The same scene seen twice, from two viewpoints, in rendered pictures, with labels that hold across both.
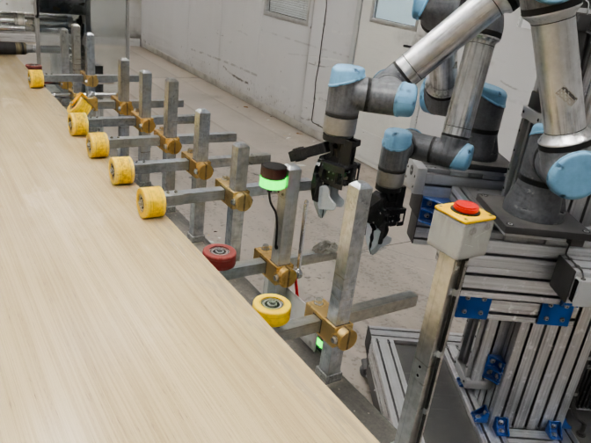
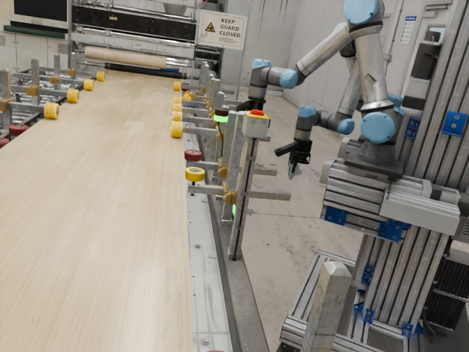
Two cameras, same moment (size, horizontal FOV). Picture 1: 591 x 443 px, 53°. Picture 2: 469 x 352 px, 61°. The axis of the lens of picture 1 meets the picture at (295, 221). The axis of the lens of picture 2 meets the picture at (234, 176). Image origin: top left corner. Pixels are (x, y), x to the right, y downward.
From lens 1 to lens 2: 0.81 m
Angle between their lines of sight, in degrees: 23
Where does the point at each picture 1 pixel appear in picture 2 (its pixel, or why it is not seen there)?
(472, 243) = (254, 128)
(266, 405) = (151, 193)
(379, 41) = not seen: hidden behind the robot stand
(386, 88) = (277, 71)
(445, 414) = not seen: hidden behind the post
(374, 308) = (259, 192)
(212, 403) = (130, 186)
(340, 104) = (254, 78)
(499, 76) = not seen: outside the picture
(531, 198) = (368, 148)
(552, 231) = (374, 167)
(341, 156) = (254, 107)
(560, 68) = (366, 63)
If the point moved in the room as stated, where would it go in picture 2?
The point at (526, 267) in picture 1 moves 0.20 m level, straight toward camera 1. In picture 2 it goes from (363, 192) to (333, 199)
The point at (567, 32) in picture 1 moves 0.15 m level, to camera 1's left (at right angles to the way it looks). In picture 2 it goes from (369, 42) to (328, 35)
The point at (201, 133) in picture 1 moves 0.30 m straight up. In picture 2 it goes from (218, 104) to (225, 48)
